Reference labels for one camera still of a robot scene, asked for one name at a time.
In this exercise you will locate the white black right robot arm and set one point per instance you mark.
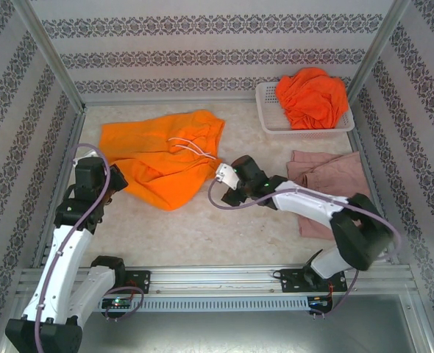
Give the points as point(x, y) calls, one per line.
point(305, 202)

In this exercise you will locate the grey sheet metal panel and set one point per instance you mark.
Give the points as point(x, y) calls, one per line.
point(217, 332)

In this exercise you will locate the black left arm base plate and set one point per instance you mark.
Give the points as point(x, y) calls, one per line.
point(141, 281)

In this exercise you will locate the white plastic perforated basket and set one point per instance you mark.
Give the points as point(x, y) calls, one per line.
point(272, 123)

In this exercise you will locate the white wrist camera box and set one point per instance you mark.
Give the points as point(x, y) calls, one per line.
point(227, 175)
point(86, 152)

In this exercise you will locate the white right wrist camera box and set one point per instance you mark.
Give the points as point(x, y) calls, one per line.
point(227, 175)

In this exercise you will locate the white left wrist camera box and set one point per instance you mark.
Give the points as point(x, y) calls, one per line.
point(86, 152)

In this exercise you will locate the aluminium mounting rail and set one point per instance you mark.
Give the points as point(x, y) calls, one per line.
point(217, 279)

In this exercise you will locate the aluminium frame post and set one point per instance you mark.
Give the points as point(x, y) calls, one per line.
point(379, 48)
point(51, 59)

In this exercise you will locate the pink shorts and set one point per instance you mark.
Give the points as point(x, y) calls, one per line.
point(327, 169)

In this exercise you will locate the yellow-orange shorts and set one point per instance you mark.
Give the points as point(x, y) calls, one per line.
point(158, 165)

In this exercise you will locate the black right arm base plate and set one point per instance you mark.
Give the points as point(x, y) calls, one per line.
point(290, 281)

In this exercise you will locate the small controller circuit board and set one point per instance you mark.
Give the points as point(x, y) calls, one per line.
point(320, 302)
point(117, 302)

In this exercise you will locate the red-orange shorts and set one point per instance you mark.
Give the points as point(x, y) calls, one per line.
point(312, 99)

